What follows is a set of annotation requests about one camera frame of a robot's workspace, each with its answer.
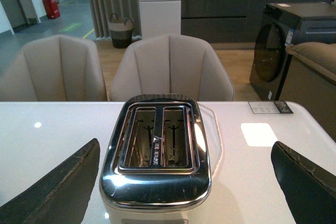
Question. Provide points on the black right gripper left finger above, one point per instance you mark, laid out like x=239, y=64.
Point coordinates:
x=62, y=195

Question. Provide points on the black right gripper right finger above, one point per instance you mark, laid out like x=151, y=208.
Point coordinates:
x=308, y=188

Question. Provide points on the black white label card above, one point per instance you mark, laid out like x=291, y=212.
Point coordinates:
x=270, y=107

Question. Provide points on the chrome and cream toaster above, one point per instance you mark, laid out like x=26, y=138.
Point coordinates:
x=157, y=165

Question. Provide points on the beige sofa at right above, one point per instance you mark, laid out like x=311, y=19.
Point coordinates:
x=310, y=81

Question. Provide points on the beige chair left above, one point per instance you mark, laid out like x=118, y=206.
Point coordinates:
x=56, y=68

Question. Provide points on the beige chair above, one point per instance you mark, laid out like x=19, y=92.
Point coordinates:
x=56, y=68
x=172, y=64

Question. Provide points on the beige chair centre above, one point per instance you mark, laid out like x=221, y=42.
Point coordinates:
x=172, y=64

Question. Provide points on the woven laundry basket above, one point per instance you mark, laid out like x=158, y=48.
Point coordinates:
x=121, y=30

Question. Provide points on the dark kitchen counter cabinet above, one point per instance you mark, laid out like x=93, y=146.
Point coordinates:
x=225, y=21

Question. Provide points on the white tall cabinet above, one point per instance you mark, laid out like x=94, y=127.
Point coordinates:
x=159, y=17

